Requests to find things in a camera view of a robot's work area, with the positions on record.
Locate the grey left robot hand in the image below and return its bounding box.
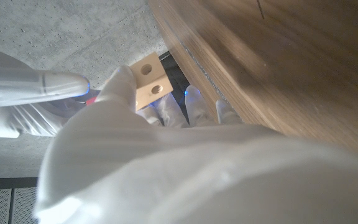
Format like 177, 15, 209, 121
34, 64, 358, 224

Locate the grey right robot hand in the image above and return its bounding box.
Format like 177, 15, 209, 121
0, 43, 101, 139

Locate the small wooden block with holes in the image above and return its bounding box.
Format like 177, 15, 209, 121
106, 52, 174, 111

